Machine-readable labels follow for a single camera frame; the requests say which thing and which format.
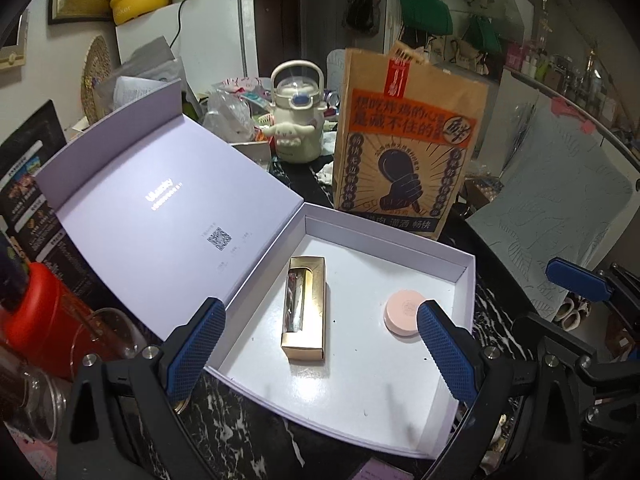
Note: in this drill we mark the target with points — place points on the cream cartoon kettle bottle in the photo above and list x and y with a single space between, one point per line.
300 130

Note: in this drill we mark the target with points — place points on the light picture frame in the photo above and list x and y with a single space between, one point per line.
12 50

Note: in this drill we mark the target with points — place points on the grey embossed sheet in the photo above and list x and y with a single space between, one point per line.
550 185

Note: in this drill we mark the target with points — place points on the clear plastic bag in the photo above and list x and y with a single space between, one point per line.
227 115

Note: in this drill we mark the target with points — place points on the pair of slippers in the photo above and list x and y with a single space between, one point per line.
570 312

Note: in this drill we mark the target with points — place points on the green tote bag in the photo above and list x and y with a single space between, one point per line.
482 35
425 10

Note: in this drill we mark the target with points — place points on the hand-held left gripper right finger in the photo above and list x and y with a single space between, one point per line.
445 355

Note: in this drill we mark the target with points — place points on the clear glass jar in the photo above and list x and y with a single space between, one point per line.
30 400

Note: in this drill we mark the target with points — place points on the red container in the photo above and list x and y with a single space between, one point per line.
45 315

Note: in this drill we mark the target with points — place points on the round woven mat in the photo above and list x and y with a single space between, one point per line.
95 75

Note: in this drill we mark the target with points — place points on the brown door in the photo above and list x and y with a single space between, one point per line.
275 20

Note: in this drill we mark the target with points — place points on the grey plastic bag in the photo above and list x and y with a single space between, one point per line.
145 65

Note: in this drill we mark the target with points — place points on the lavender gift box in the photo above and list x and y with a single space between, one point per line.
380 400

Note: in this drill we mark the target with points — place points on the printed brown paper bag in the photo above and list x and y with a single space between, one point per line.
400 170

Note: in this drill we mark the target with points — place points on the clear glass cup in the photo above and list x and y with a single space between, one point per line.
110 330

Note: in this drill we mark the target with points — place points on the white refrigerator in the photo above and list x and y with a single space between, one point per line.
210 35

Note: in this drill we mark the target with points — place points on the row of bottles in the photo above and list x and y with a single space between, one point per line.
565 75

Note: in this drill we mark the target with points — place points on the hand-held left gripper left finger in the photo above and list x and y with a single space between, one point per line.
197 355

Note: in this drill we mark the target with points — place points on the black hanging bag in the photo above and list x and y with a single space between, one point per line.
362 10

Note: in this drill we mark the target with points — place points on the small gold window box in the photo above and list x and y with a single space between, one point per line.
315 320

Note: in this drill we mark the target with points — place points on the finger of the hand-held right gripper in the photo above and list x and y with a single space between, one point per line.
575 277
530 327

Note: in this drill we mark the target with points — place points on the pink round compact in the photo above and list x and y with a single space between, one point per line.
400 310

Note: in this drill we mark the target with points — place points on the black printed box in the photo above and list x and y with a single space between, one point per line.
35 185

